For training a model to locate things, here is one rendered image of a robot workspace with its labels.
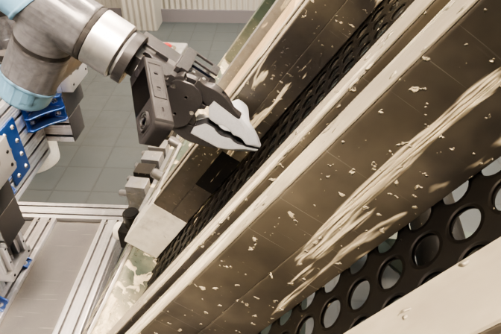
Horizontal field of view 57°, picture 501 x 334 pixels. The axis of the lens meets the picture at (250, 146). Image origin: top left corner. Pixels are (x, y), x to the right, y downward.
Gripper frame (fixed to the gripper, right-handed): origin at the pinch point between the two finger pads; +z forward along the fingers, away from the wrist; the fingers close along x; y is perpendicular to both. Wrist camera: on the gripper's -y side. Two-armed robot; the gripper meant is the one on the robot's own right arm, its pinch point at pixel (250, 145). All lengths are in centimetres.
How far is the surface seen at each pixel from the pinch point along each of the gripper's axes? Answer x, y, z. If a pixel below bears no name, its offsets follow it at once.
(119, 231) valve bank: 58, 24, -4
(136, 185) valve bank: 58, 39, -6
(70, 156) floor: 170, 143, -38
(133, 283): 38.0, -0.9, 0.1
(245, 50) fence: 20, 67, -1
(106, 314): 38.0, -8.1, -1.9
